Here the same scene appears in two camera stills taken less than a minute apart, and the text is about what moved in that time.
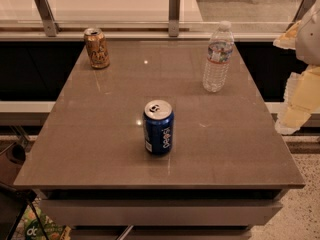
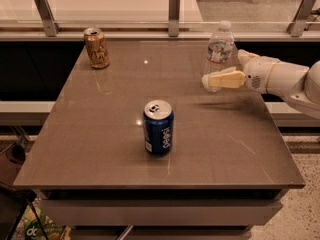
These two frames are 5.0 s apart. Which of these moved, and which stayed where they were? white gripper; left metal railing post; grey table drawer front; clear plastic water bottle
Moved: white gripper
Stayed: left metal railing post; grey table drawer front; clear plastic water bottle
